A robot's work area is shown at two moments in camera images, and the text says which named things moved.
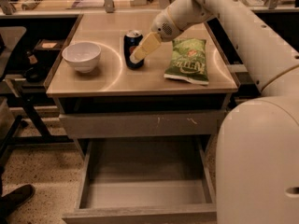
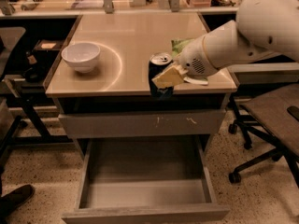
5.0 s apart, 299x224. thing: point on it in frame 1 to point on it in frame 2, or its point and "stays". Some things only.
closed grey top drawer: x=123 y=125 stays
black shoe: x=15 y=199 stays
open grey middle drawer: x=144 y=180 stays
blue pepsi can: x=132 y=39 to x=157 y=63
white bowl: x=83 y=56 stays
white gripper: x=163 y=25 to x=193 y=57
